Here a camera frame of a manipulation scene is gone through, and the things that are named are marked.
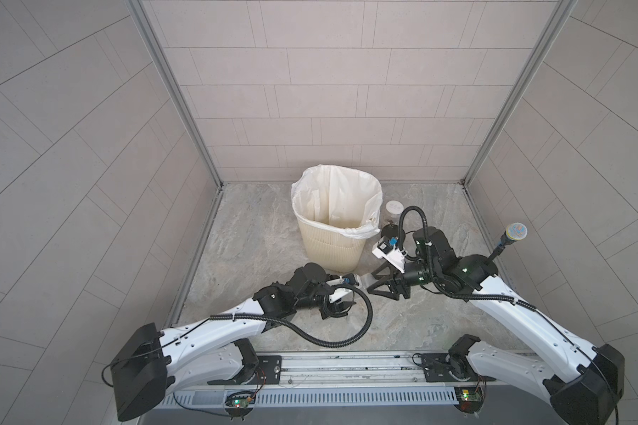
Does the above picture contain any right green circuit board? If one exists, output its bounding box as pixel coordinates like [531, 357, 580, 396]
[455, 387, 485, 414]

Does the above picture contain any green circuit board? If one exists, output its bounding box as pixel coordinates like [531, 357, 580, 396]
[224, 391, 255, 409]
[455, 387, 485, 414]

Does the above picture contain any right black corrugated cable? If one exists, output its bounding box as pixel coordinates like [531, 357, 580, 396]
[397, 205, 538, 312]

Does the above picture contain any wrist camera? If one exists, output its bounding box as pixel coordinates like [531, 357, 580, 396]
[327, 276, 359, 304]
[372, 237, 406, 273]

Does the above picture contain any white plastic bin liner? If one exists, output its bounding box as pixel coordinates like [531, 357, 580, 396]
[291, 165, 384, 240]

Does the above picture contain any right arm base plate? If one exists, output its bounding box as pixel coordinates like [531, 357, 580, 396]
[418, 353, 478, 383]

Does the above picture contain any left green circuit board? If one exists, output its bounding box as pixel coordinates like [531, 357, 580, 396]
[224, 391, 255, 409]

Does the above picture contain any black stand with round top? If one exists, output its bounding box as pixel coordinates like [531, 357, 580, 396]
[486, 222, 528, 264]

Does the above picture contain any black corrugated cable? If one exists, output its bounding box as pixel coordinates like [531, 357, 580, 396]
[397, 205, 538, 312]
[209, 283, 374, 350]

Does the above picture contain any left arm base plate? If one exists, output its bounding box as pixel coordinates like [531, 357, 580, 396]
[208, 355, 283, 385]

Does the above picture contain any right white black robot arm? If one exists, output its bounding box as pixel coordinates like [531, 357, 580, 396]
[368, 222, 625, 424]

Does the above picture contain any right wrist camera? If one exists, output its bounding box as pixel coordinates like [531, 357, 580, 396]
[372, 237, 406, 273]

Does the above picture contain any aluminium mounting rail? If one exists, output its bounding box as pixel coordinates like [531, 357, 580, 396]
[156, 347, 511, 391]

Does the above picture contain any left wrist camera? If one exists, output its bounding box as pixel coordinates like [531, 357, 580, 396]
[327, 276, 359, 304]

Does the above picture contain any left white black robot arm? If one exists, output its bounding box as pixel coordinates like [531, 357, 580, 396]
[102, 263, 368, 423]

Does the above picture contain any left black corrugated cable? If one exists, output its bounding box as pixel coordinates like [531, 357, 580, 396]
[209, 283, 374, 350]

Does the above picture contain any white lidded glass jar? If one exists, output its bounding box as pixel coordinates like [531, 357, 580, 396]
[386, 200, 404, 222]

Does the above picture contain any cream woven waste bin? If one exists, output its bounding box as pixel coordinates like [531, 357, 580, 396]
[298, 219, 366, 274]

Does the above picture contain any black lidded glass jar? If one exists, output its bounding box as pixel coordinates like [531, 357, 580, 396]
[380, 223, 400, 245]

